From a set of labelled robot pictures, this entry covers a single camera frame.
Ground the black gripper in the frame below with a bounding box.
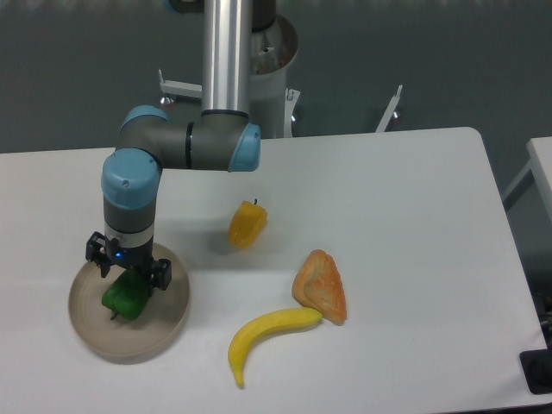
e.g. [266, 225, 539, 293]
[85, 232, 172, 298]

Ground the green bell pepper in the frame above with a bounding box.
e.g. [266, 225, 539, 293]
[101, 269, 152, 321]

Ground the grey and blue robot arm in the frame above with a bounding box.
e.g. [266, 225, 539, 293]
[85, 1, 276, 290]

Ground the beige round plate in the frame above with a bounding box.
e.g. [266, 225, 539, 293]
[68, 243, 190, 363]

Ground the yellow bell pepper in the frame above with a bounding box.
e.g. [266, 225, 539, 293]
[227, 200, 268, 249]

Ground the yellow banana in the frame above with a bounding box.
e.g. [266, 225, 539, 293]
[227, 307, 323, 388]

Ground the orange bread slice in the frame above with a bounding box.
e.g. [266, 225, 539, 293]
[292, 249, 348, 325]

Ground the white side table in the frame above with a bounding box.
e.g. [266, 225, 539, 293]
[501, 136, 552, 215]

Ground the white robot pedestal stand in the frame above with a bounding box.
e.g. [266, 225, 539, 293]
[158, 14, 403, 139]

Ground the black table clamp mount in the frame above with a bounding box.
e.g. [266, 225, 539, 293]
[519, 348, 552, 395]

